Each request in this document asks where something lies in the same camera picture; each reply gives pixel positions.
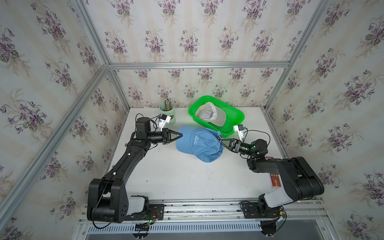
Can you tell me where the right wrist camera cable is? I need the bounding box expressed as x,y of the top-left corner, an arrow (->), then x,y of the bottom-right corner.
243,129 -> 271,148

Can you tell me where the green plastic basket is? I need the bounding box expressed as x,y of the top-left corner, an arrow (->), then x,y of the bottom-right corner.
188,96 -> 245,138

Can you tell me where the aluminium mounting rail frame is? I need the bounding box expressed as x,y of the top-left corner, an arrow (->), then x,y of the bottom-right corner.
71,199 -> 339,240

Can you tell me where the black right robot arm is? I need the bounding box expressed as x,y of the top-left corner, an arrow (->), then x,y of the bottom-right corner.
220,139 -> 325,212

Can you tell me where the light blue baseball cap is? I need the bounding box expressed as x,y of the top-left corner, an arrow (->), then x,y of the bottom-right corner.
176,126 -> 224,163

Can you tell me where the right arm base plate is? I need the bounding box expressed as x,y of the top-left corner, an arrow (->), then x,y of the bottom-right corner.
239,201 -> 284,220

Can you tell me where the bundle of coloured pencils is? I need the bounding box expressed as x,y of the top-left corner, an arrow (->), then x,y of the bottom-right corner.
165,99 -> 172,111

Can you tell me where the beige baseball cap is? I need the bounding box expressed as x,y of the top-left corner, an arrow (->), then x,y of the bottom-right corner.
195,102 -> 227,127

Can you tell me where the mint green pencil cup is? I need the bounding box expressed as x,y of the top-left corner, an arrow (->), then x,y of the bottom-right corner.
159,102 -> 176,126

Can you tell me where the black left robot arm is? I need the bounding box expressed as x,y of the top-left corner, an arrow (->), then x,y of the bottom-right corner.
87,117 -> 183,223

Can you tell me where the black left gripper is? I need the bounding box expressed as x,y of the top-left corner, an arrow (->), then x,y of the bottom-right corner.
144,129 -> 181,146

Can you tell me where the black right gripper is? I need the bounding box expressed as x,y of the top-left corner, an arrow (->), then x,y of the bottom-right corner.
218,139 -> 256,159

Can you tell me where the red patterned card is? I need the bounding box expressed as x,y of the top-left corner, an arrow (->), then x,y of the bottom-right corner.
267,164 -> 283,189

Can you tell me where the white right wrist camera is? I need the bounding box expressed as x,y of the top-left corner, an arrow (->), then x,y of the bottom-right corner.
233,125 -> 246,142

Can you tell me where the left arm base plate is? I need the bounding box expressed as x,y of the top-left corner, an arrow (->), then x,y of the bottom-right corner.
124,204 -> 165,221

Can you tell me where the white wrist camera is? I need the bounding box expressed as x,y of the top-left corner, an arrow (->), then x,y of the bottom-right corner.
233,125 -> 246,142
158,114 -> 171,131

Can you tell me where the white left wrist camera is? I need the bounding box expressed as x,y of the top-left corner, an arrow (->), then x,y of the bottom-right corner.
158,114 -> 171,131

